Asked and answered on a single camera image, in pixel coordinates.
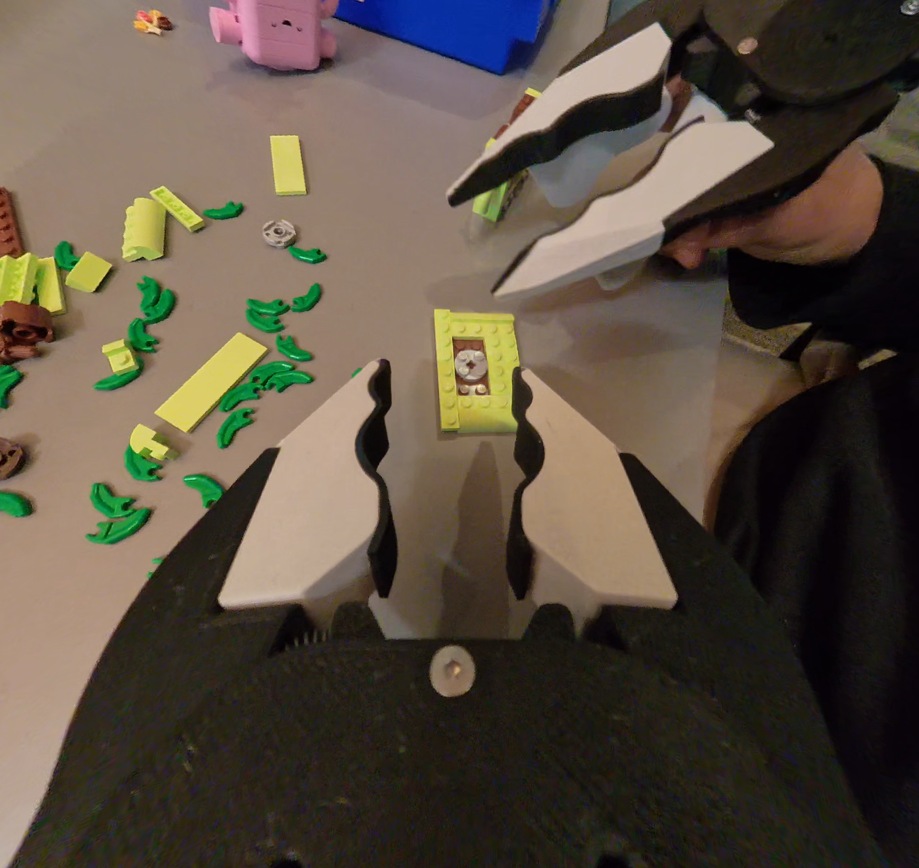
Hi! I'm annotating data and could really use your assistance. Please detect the stack of lime bricks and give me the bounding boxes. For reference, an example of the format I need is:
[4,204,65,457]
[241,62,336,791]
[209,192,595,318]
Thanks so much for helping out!
[0,252,67,316]

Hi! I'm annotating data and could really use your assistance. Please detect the large lime half-round brick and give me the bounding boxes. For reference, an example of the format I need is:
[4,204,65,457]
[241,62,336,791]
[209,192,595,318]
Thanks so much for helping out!
[122,198,168,262]

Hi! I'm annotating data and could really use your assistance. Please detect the blue bin with printed tag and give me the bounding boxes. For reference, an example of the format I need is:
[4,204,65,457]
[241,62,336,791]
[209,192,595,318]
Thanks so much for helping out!
[172,0,579,75]

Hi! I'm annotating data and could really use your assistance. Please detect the long lime flat tile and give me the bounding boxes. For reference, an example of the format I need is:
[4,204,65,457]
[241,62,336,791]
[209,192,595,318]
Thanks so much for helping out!
[270,135,307,196]
[154,333,268,433]

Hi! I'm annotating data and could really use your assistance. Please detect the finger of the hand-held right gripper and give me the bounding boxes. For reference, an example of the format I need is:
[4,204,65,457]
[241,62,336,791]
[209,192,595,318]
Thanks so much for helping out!
[445,22,674,208]
[490,120,775,303]

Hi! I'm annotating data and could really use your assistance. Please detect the person's right hand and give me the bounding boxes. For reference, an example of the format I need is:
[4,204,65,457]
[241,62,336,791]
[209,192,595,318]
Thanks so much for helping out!
[659,144,884,271]

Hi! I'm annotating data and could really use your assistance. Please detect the pink toy figure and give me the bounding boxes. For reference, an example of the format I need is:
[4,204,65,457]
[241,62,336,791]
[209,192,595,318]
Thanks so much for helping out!
[197,0,340,70]

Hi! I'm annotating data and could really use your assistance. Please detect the person's right forearm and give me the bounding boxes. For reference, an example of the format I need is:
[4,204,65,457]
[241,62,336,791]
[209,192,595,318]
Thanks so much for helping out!
[725,157,919,359]

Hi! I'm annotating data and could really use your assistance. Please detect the large brown studded plate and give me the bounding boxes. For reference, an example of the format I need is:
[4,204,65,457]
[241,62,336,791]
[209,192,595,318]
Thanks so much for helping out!
[0,188,26,259]

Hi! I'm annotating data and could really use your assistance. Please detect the narrow lime studded plate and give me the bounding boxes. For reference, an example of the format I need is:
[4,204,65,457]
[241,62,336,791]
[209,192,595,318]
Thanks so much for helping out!
[149,186,205,232]

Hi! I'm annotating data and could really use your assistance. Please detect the scatter of green leaf pieces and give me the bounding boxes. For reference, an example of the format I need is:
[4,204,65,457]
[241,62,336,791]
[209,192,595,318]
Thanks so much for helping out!
[0,200,327,546]

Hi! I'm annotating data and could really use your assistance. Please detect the person's black clothing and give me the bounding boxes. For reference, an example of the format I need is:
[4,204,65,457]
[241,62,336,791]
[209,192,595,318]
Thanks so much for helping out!
[707,347,919,868]

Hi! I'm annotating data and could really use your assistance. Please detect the brown stump piece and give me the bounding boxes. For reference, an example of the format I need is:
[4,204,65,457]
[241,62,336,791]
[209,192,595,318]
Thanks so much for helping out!
[0,301,55,362]

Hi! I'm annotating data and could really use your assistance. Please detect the lime rounded corner piece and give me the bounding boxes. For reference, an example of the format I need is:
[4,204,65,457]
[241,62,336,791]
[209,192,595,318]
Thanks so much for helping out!
[129,424,179,461]

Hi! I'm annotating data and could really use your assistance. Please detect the brown and lime trunk build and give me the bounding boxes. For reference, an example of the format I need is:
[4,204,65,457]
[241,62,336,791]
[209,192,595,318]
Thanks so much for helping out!
[472,87,543,224]

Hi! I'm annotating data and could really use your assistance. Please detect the small lime square tile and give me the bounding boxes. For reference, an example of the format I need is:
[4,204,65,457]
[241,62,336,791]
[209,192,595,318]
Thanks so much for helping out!
[65,251,113,293]

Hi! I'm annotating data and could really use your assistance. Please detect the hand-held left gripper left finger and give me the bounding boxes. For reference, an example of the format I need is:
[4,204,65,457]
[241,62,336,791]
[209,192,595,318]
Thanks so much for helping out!
[217,358,399,623]

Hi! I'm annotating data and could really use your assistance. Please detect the brown and lime brick assembly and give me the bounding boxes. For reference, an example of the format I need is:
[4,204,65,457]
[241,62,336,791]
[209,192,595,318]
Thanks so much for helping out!
[433,308,520,433]

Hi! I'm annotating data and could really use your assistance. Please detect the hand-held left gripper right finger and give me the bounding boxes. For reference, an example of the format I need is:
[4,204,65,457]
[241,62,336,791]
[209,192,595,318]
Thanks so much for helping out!
[504,367,679,637]

